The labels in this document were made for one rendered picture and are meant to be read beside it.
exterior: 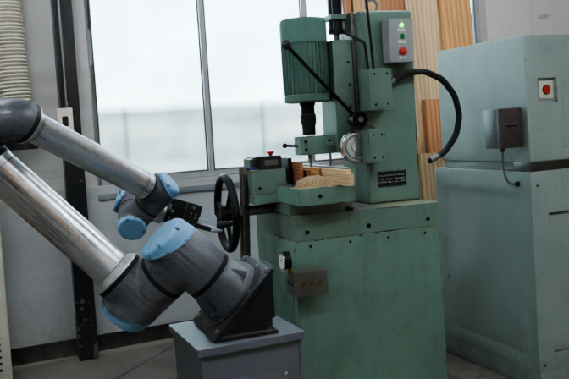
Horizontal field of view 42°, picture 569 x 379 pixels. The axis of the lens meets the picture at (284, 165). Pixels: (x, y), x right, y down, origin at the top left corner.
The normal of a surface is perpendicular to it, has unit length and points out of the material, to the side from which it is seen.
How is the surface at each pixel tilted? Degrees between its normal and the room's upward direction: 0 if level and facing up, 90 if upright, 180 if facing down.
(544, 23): 90
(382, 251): 90
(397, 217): 90
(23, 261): 90
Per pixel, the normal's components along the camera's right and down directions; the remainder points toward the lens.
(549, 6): -0.92, 0.07
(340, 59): 0.33, 0.03
